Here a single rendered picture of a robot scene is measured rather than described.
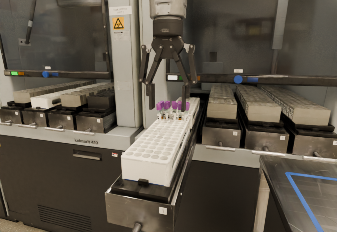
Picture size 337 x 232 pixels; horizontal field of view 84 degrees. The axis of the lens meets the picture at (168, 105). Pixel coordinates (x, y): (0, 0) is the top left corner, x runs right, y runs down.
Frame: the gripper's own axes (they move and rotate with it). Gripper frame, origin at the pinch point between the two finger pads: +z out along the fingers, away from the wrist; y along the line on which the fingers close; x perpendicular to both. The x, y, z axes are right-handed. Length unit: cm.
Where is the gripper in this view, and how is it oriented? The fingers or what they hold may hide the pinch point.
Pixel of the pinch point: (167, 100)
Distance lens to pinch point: 51.4
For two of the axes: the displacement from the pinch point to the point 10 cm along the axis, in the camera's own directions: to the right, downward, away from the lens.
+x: 2.5, -2.4, 9.4
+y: 9.7, 0.7, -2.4
